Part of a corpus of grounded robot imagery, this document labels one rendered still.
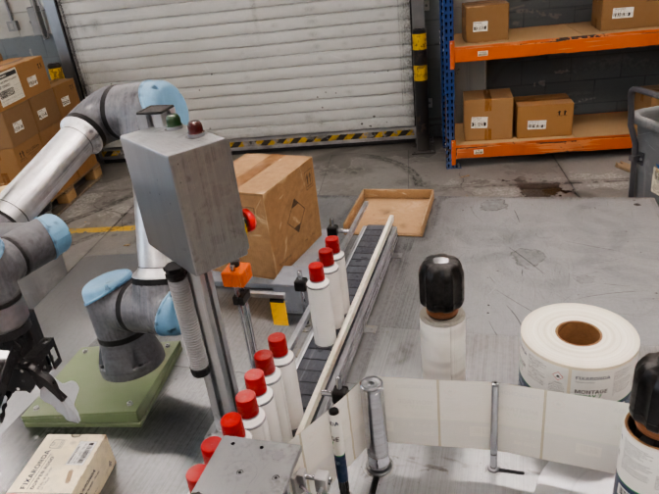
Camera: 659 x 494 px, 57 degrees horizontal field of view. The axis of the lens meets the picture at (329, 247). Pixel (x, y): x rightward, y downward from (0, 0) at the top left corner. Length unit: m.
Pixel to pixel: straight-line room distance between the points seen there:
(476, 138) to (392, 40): 1.11
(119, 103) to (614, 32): 3.95
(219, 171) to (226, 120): 4.81
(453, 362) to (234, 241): 0.49
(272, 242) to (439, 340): 0.71
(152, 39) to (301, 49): 1.30
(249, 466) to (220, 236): 0.33
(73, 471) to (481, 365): 0.82
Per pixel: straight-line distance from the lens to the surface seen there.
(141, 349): 1.47
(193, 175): 0.87
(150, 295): 1.32
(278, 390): 1.09
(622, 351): 1.17
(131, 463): 1.33
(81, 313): 1.89
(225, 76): 5.59
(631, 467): 0.98
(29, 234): 1.11
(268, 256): 1.72
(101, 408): 1.43
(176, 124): 0.97
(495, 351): 1.37
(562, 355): 1.14
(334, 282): 1.38
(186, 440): 1.33
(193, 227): 0.89
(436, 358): 1.17
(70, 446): 1.31
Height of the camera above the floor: 1.71
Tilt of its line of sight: 27 degrees down
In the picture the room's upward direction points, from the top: 7 degrees counter-clockwise
